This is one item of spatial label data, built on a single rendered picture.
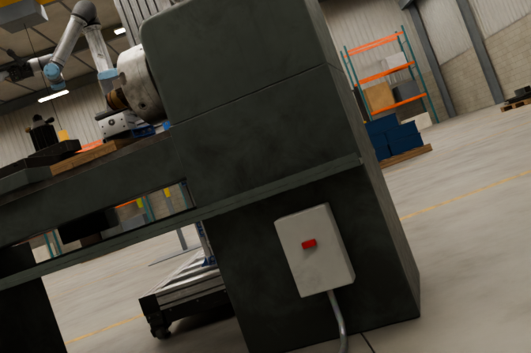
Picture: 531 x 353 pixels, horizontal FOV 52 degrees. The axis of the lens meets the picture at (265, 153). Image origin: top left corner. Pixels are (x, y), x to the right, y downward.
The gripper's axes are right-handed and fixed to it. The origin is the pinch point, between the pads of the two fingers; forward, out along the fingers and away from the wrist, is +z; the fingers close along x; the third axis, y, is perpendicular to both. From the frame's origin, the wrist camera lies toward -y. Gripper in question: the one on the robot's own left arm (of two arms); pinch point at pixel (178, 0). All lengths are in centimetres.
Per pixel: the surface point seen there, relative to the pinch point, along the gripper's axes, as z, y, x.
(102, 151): 49, -22, 43
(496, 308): 137, -55, -65
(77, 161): 49, -20, 54
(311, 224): 98, -46, -23
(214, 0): 17.3, -36.8, -17.4
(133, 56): 20.3, -20.6, 19.9
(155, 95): 37.1, -22.6, 16.5
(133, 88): 32.0, -23.1, 23.0
